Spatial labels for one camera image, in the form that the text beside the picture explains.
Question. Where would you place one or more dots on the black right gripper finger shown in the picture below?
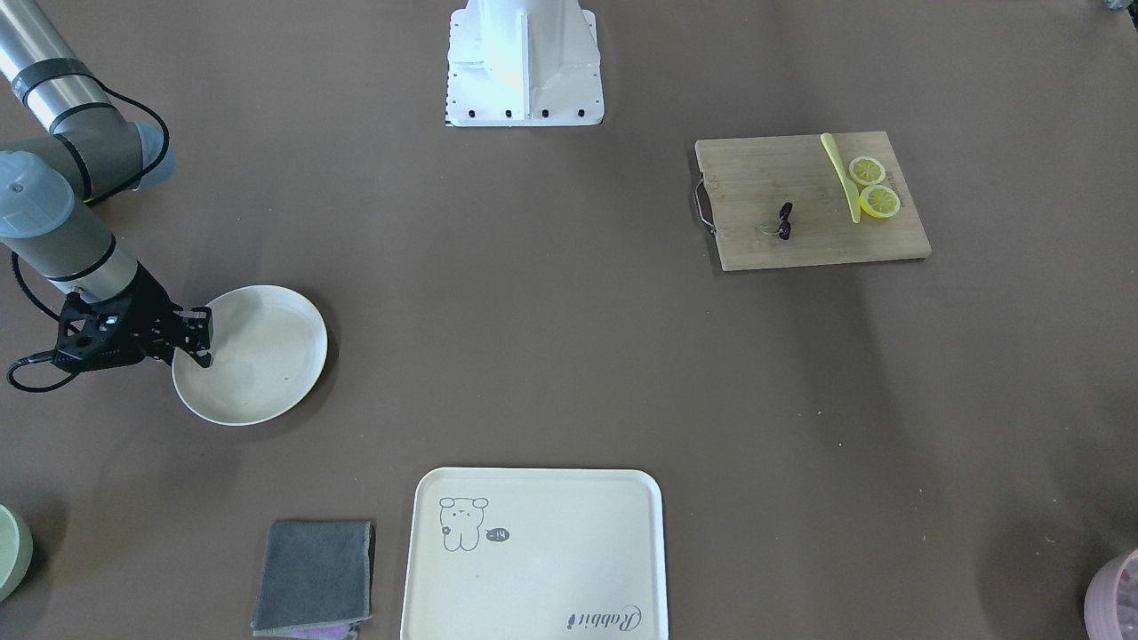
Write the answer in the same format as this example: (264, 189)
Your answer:
(193, 329)
(182, 357)

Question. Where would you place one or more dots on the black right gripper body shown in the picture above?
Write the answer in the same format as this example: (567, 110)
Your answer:
(148, 307)

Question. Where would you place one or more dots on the cream round plate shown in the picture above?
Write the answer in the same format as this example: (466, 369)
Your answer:
(269, 346)

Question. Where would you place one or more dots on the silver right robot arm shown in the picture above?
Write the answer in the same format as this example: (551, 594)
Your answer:
(89, 152)

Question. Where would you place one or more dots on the cream rabbit tray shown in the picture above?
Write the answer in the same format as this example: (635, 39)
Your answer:
(536, 553)

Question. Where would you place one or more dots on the dark red cherry pair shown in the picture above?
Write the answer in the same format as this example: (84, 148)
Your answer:
(782, 227)

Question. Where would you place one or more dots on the mint green bowl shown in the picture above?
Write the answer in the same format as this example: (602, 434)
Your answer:
(16, 550)

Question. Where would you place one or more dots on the grey folded cloth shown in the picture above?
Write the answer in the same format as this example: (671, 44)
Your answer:
(315, 580)

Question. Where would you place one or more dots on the bamboo cutting board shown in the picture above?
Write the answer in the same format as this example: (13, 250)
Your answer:
(747, 180)

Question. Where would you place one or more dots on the yellow plastic knife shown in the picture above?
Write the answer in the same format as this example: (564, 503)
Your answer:
(829, 144)

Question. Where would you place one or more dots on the lemon slice far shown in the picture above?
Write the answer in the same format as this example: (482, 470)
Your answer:
(866, 171)

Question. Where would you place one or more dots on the lemon slice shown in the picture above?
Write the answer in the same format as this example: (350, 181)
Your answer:
(866, 171)
(879, 201)

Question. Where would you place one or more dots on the lemon slice near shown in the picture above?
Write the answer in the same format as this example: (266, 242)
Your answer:
(879, 201)

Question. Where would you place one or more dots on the pink ice bowl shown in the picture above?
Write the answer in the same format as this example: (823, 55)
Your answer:
(1110, 605)

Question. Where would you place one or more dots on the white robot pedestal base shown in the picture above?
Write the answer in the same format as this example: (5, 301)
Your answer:
(523, 64)

